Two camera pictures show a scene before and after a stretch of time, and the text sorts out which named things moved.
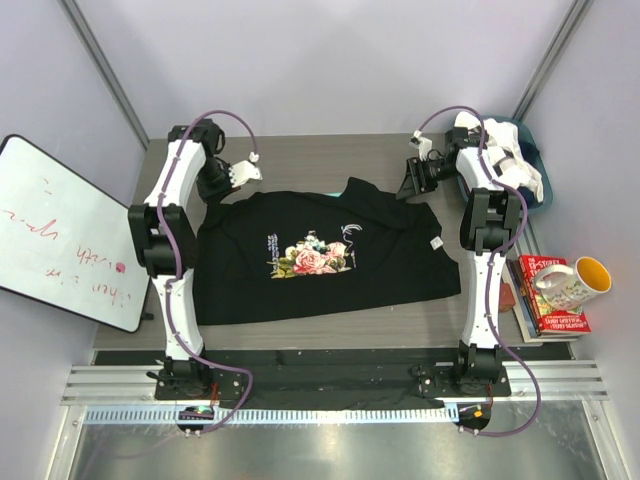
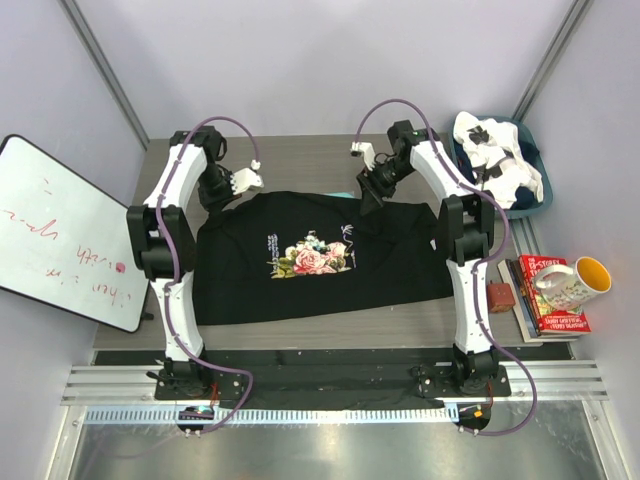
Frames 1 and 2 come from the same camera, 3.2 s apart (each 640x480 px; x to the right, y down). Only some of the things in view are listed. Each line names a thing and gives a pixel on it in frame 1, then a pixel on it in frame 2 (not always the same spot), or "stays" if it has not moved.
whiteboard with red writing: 66,240 stays
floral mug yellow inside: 568,288 stays
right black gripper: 414,180 to 371,199
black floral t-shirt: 323,251 stays
